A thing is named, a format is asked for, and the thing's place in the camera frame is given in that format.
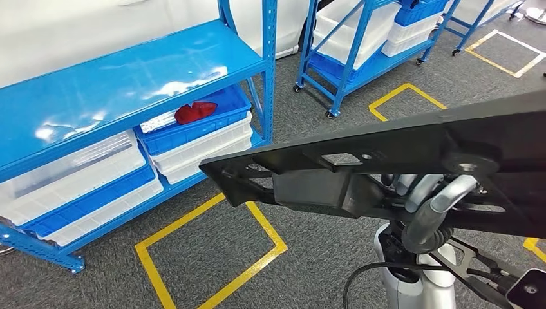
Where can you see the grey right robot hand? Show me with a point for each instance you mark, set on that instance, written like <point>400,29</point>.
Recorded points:
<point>426,213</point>

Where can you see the black plastic panel part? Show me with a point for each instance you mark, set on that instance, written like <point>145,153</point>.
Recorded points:
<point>490,136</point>

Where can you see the red plastic part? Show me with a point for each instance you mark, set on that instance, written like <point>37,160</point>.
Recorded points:
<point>194,111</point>

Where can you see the blue metal shelf rack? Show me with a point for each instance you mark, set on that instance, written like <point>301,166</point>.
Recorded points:
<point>106,85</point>

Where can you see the blue wheeled rack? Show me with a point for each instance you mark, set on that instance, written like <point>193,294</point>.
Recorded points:
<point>473,25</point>
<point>341,89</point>

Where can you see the large white plastic bin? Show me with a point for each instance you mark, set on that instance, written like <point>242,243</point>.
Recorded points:
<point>371,25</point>

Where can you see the blue plastic bin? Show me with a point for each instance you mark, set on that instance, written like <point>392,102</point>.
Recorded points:
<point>420,13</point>
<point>192,132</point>
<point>106,198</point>

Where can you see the white car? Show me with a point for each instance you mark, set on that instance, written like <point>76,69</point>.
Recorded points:
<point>64,38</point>

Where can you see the black camera bracket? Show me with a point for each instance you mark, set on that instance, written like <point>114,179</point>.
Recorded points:
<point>473,273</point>

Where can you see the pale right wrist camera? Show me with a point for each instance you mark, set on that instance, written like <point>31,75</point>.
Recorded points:
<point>529,292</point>

